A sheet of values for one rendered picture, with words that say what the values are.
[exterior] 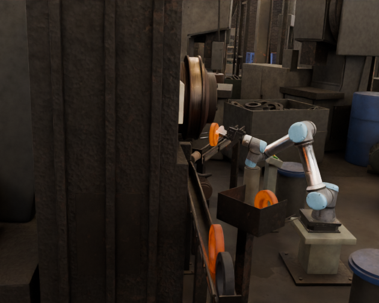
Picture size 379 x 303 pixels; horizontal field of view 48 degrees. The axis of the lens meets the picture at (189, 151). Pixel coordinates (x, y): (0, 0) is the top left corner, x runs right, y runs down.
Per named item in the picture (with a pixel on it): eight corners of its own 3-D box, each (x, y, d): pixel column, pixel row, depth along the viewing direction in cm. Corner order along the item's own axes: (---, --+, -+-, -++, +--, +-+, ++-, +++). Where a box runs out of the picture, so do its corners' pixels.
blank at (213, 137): (210, 150, 288) (215, 151, 287) (207, 134, 276) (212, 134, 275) (215, 133, 297) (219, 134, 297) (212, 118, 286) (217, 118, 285)
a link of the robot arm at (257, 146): (261, 156, 277) (266, 144, 274) (246, 149, 279) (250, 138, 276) (264, 152, 284) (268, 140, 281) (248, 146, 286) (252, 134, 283)
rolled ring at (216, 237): (216, 269, 173) (208, 269, 173) (216, 223, 175) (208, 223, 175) (224, 276, 155) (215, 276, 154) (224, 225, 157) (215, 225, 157)
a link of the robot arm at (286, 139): (316, 115, 271) (257, 148, 301) (309, 117, 262) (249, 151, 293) (325, 131, 269) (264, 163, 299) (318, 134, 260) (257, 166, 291)
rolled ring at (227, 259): (227, 240, 153) (218, 240, 152) (237, 275, 136) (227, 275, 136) (222, 282, 160) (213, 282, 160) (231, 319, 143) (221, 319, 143)
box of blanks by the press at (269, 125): (246, 178, 463) (251, 107, 444) (213, 158, 537) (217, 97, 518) (322, 171, 502) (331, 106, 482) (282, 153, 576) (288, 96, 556)
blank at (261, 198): (270, 188, 200) (276, 187, 202) (251, 192, 214) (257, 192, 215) (276, 221, 198) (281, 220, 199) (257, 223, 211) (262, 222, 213)
